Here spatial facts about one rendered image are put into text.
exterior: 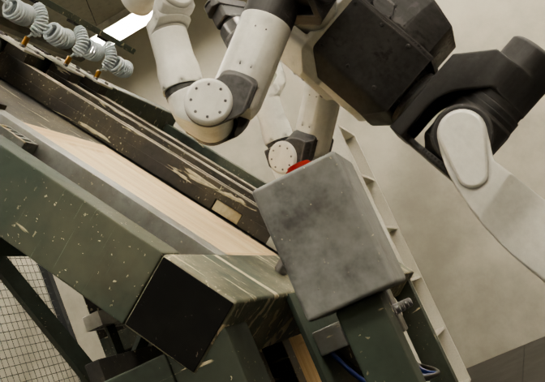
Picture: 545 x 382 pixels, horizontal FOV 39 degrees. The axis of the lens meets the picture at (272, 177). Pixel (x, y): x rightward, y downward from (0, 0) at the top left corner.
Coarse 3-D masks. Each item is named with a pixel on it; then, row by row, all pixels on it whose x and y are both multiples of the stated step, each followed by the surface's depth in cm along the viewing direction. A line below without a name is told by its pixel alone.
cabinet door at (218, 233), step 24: (72, 144) 166; (96, 144) 183; (96, 168) 155; (120, 168) 172; (144, 192) 159; (168, 192) 176; (168, 216) 148; (192, 216) 164; (216, 240) 151; (240, 240) 168
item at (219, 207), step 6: (216, 204) 197; (222, 204) 197; (216, 210) 197; (222, 210) 197; (228, 210) 196; (234, 210) 196; (222, 216) 197; (228, 216) 196; (234, 216) 196; (240, 216) 195; (234, 222) 196
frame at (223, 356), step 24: (408, 288) 299; (408, 312) 298; (240, 336) 101; (432, 336) 294; (96, 360) 114; (120, 360) 120; (144, 360) 127; (168, 360) 100; (216, 360) 98; (240, 360) 97; (264, 360) 162; (288, 360) 178; (432, 360) 293
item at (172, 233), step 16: (0, 112) 140; (16, 128) 138; (48, 144) 136; (48, 160) 135; (64, 160) 135; (80, 160) 139; (64, 176) 134; (80, 176) 133; (96, 176) 133; (96, 192) 132; (112, 192) 131; (128, 192) 134; (128, 208) 130; (144, 208) 129; (144, 224) 129; (160, 224) 128; (176, 224) 130; (176, 240) 127; (192, 240) 127
